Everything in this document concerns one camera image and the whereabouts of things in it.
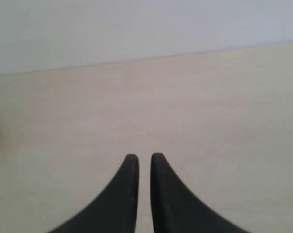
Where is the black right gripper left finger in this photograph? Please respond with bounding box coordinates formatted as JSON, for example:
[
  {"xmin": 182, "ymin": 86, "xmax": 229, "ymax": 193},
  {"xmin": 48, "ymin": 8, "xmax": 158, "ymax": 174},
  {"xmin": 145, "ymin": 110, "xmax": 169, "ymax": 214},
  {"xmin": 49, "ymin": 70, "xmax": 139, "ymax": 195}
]
[{"xmin": 51, "ymin": 154, "xmax": 139, "ymax": 233}]

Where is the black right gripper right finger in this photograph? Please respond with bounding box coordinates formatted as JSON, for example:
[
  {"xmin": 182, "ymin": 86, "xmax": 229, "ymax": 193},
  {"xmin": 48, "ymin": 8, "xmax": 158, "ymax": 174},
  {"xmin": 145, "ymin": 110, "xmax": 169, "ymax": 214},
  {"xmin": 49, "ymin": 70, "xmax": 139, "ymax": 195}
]
[{"xmin": 150, "ymin": 153, "xmax": 246, "ymax": 233}]

